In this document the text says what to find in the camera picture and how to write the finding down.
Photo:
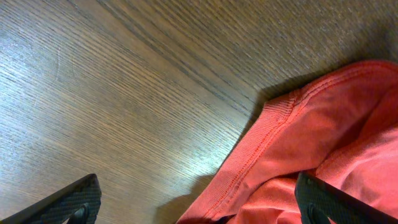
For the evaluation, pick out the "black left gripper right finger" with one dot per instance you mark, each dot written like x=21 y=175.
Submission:
x=322 y=203

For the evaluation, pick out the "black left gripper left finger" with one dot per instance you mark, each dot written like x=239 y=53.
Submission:
x=78 y=202

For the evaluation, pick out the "orange polo shirt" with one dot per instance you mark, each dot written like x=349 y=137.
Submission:
x=341 y=128

